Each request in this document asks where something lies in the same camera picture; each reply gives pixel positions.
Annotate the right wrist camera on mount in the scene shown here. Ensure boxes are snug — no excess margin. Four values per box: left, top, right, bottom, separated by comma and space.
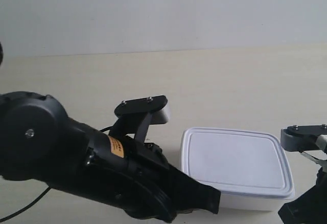
280, 124, 326, 154

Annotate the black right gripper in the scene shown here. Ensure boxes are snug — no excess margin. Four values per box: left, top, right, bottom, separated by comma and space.
278, 165, 326, 224

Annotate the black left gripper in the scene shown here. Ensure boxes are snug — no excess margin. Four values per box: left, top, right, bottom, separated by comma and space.
81, 121, 222, 223

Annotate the white lidded plastic container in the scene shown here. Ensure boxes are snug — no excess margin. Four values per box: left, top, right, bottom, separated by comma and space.
179, 127, 295, 211

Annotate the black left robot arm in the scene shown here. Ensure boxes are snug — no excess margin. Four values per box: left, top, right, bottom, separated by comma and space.
1, 91, 221, 223

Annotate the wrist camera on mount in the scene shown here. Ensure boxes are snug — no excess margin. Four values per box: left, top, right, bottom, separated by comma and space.
280, 124, 326, 154
109, 95, 170, 143

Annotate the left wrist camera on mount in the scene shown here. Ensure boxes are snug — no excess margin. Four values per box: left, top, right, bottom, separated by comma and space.
109, 95, 170, 143

